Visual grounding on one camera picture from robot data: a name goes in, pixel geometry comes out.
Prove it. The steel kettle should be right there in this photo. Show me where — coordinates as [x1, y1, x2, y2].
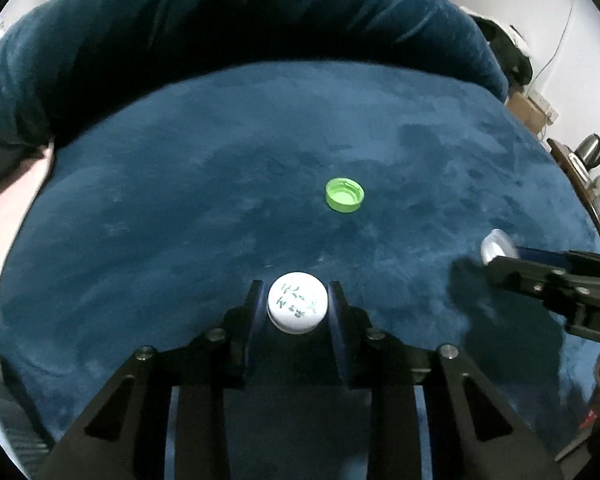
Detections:
[575, 132, 600, 171]

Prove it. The plain white bottle cap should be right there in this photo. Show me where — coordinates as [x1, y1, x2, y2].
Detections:
[480, 229, 518, 266]

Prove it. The cardboard box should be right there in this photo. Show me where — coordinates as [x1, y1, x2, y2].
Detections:
[505, 91, 551, 133]

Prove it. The pink cloth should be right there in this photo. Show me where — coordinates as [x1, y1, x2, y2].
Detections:
[0, 142, 56, 376]

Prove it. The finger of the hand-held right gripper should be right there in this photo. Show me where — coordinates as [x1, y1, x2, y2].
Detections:
[487, 256, 556, 298]
[515, 246, 573, 267]

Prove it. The wooden side table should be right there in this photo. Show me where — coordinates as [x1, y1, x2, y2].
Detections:
[547, 137, 600, 241]

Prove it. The dark clothes heap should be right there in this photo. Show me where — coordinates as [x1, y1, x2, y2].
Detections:
[467, 12, 535, 86]

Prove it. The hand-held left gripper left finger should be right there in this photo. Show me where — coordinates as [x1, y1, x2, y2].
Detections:
[37, 280, 266, 480]

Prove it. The dark blue rolled quilt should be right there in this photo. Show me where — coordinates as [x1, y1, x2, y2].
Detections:
[0, 0, 511, 196]

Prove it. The white printed bottle cap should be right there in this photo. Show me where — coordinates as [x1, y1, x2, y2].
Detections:
[266, 271, 327, 335]

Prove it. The green open screw cap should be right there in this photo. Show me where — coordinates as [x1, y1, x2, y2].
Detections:
[325, 177, 365, 213]

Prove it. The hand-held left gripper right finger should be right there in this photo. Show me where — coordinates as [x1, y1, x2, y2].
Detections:
[328, 280, 566, 480]

